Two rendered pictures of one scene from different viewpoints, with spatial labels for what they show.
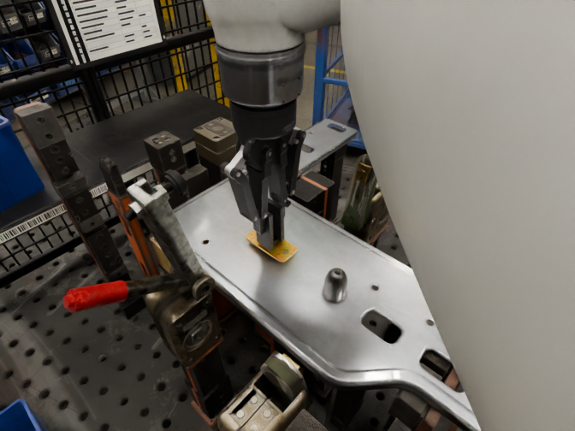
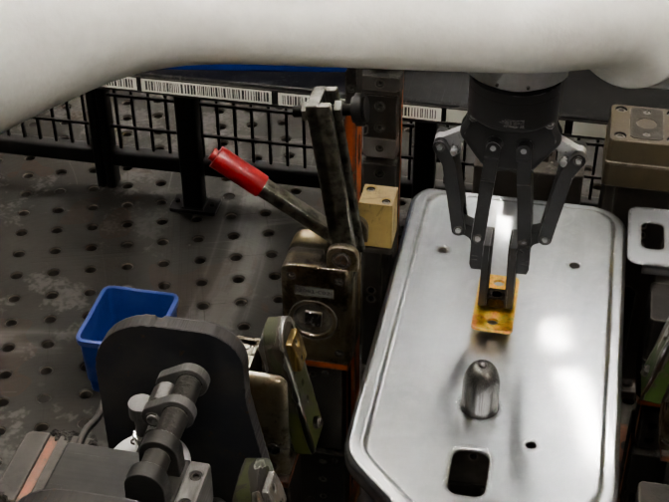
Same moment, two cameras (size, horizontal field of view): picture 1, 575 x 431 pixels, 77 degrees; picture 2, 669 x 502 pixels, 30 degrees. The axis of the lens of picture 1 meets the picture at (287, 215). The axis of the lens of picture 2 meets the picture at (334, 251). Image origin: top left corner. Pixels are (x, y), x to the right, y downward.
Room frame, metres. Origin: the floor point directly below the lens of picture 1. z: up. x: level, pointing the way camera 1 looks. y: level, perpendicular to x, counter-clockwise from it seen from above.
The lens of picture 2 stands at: (-0.19, -0.67, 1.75)
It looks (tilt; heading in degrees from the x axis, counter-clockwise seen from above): 37 degrees down; 60
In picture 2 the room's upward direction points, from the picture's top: straight up
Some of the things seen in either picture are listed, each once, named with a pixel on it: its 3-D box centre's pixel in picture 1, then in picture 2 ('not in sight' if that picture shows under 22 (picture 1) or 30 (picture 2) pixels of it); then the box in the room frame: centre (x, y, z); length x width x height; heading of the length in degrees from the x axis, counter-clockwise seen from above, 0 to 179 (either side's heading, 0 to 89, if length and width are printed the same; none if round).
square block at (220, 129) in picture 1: (228, 195); (623, 257); (0.67, 0.14, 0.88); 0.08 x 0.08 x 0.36; 48
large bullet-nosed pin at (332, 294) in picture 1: (335, 286); (480, 390); (0.30, -0.07, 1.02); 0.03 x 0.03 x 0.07
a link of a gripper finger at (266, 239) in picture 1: (264, 228); (486, 266); (0.38, 0.03, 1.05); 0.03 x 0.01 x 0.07; 48
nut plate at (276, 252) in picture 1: (270, 240); (496, 299); (0.39, 0.03, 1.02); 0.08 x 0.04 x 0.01; 48
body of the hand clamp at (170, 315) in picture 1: (200, 359); (323, 386); (0.27, 0.14, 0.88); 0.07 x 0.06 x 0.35; 138
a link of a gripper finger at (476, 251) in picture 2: (254, 221); (468, 241); (0.37, 0.05, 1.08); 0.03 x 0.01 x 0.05; 138
